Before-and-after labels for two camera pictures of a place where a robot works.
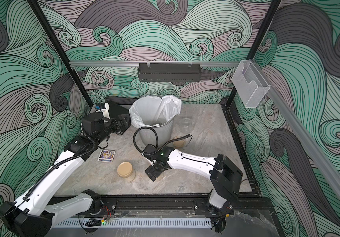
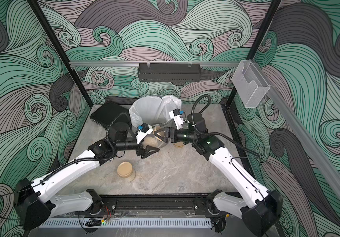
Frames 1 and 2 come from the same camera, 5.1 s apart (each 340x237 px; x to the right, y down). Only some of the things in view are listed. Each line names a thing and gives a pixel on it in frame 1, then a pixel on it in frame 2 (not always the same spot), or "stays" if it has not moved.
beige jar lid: [180, 143] stays
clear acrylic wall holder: [250, 84] stays
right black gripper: [151, 173] → [170, 135]
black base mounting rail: [176, 206] stays
